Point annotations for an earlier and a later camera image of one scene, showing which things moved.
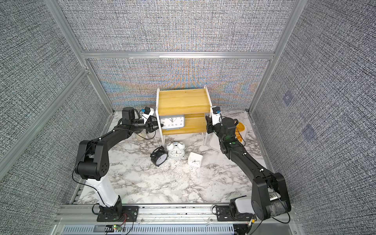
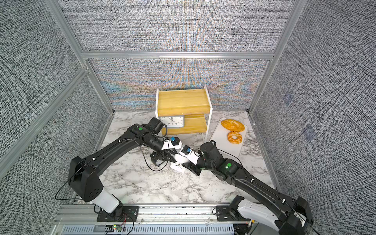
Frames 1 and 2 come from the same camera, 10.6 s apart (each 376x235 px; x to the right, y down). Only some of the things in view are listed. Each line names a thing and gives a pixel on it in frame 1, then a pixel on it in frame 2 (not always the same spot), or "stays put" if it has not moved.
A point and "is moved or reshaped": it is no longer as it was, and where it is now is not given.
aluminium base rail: [82, 219] stays put
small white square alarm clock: [195, 159] is moved or reshaped
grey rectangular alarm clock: [173, 122] stays put
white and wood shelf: [194, 104] stays put
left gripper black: [149, 127] to [164, 154]
